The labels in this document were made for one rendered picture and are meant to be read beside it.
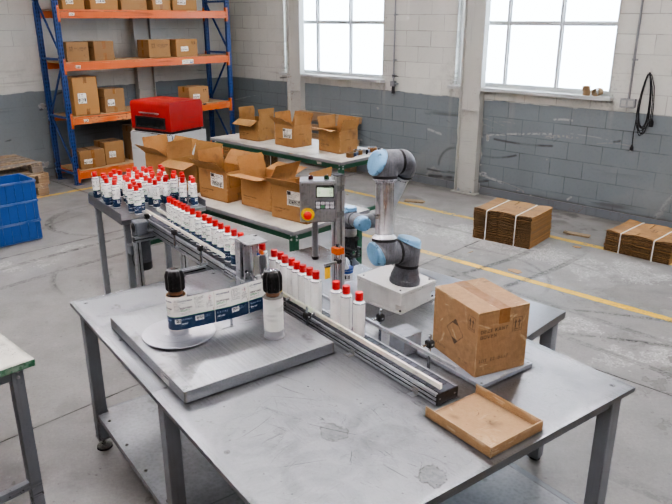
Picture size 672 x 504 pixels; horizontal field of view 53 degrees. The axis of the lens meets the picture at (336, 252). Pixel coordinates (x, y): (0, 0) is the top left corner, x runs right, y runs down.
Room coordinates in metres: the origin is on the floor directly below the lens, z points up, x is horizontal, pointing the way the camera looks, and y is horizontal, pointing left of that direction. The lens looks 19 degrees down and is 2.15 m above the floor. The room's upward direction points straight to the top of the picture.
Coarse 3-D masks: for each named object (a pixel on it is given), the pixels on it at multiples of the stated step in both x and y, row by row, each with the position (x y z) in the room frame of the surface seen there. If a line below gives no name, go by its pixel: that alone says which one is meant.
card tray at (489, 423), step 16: (464, 400) 2.14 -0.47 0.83; (480, 400) 2.14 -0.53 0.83; (496, 400) 2.11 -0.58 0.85; (432, 416) 2.01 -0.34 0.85; (448, 416) 2.03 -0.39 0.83; (464, 416) 2.03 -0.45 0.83; (480, 416) 2.03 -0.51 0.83; (496, 416) 2.03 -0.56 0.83; (512, 416) 2.03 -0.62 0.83; (528, 416) 2.00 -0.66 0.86; (464, 432) 1.89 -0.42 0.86; (480, 432) 1.94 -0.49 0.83; (496, 432) 1.94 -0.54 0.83; (512, 432) 1.94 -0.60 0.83; (528, 432) 1.91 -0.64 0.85; (480, 448) 1.83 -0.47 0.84; (496, 448) 1.81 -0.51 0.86
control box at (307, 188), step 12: (300, 180) 2.91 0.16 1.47; (324, 180) 2.91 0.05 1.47; (300, 192) 2.89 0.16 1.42; (312, 192) 2.89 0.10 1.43; (336, 192) 2.89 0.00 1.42; (300, 204) 2.89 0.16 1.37; (312, 204) 2.89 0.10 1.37; (336, 204) 2.89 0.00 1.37; (300, 216) 2.89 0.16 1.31; (312, 216) 2.89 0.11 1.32; (324, 216) 2.89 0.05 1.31; (336, 216) 2.89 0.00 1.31
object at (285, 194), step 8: (328, 168) 4.69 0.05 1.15; (320, 176) 4.62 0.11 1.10; (272, 184) 4.72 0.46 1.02; (280, 184) 4.65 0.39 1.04; (288, 184) 4.57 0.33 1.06; (296, 184) 4.49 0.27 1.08; (272, 192) 4.73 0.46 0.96; (280, 192) 4.68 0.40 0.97; (288, 192) 4.63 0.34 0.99; (296, 192) 4.58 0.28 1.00; (272, 200) 4.73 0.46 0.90; (280, 200) 4.68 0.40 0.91; (288, 200) 4.63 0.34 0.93; (296, 200) 4.59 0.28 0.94; (272, 208) 4.73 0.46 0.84; (280, 208) 4.68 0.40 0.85; (288, 208) 4.64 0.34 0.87; (296, 208) 4.59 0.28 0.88; (272, 216) 4.73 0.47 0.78; (280, 216) 4.68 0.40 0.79; (288, 216) 4.64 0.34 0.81; (296, 216) 4.59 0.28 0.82
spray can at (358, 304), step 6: (360, 294) 2.55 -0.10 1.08; (354, 300) 2.56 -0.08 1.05; (360, 300) 2.55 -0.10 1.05; (354, 306) 2.55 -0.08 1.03; (360, 306) 2.54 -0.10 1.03; (354, 312) 2.55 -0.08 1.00; (360, 312) 2.54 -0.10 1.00; (354, 318) 2.54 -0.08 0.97; (360, 318) 2.54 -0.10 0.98; (354, 324) 2.54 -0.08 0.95; (360, 324) 2.54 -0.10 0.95; (354, 330) 2.54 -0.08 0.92; (360, 330) 2.54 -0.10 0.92
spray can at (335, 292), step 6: (336, 282) 2.67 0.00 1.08; (336, 288) 2.67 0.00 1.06; (330, 294) 2.68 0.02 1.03; (336, 294) 2.66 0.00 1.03; (330, 300) 2.68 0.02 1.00; (336, 300) 2.66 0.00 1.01; (330, 306) 2.68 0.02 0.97; (336, 306) 2.66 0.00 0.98; (330, 312) 2.68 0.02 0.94; (336, 312) 2.66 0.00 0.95; (330, 318) 2.68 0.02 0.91; (336, 318) 2.66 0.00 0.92
